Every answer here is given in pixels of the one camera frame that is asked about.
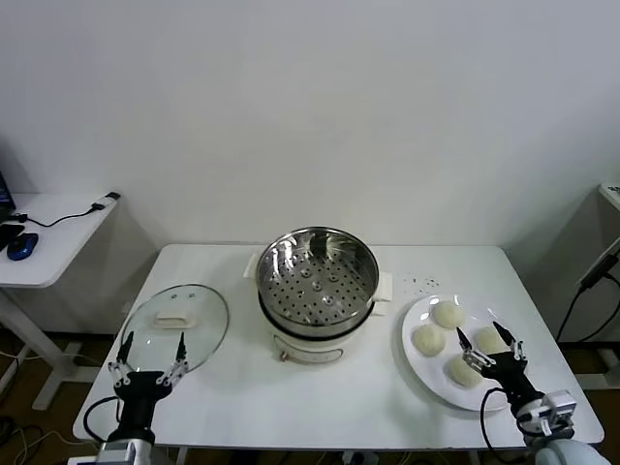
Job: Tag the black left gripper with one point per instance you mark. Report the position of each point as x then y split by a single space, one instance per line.
138 387

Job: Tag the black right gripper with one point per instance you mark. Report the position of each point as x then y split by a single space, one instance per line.
513 378

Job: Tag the white steamed baozi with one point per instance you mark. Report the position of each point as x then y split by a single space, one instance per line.
428 340
448 314
460 373
489 341

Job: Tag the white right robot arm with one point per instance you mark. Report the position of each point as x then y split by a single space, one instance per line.
562 450

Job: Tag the perforated steel steamer basket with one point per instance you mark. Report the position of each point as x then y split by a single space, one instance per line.
315 286

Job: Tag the white round plate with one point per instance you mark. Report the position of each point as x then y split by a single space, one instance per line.
436 378

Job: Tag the black power brick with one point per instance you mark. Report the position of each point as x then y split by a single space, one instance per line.
598 271

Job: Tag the white side desk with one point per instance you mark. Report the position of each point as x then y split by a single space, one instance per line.
58 252

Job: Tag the white electric cooking pot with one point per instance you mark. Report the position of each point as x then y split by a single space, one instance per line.
310 346

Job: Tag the white floor power strip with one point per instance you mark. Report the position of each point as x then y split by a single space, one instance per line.
358 457

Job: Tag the white black usb adapter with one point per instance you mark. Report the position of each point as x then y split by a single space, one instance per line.
109 198

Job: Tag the blue computer mouse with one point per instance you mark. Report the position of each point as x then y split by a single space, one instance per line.
21 246

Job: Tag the flat black desk device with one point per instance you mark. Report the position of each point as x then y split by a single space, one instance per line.
9 235

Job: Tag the white desk with clutter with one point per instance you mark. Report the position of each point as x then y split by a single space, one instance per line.
611 194

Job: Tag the dark laptop screen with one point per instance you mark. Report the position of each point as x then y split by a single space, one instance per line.
5 194

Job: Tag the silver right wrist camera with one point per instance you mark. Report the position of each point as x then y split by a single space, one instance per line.
559 409

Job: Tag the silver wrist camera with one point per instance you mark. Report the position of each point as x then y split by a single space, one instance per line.
116 454
559 409

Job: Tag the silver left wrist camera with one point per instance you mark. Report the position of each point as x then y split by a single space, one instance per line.
116 454

